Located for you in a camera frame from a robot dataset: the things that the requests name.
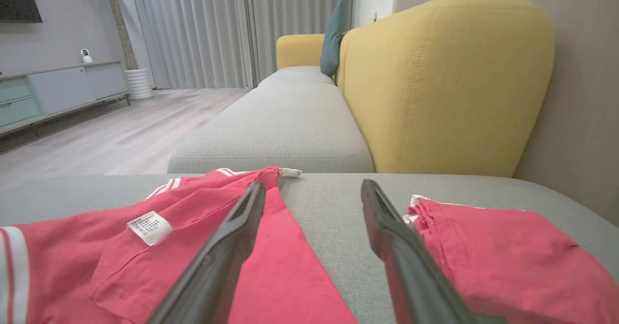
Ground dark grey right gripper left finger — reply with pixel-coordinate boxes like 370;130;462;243
147;181;267;324

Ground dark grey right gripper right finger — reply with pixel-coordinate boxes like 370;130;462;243
360;178;508;324

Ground red shorts with white stripe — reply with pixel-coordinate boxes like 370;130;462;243
404;194;619;324

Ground red t-shirt with white trim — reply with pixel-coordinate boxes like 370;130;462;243
0;167;358;324

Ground grey sofa seat cushion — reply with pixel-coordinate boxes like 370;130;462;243
258;66;335;87
168;82;375;174

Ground yellow sofa backrest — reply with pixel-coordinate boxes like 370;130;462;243
335;0;556;177
277;34;325;70

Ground white ribbed plant pot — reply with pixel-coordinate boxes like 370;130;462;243
125;69;154;101

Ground grey green tv cabinet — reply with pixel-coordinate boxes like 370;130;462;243
0;61;131;138

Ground grey pleated curtain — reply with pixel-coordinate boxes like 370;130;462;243
130;0;356;90

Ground teal throw pillow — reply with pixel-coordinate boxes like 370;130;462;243
320;0;348;78

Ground brown plant trunk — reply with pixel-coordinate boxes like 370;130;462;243
99;0;139;71

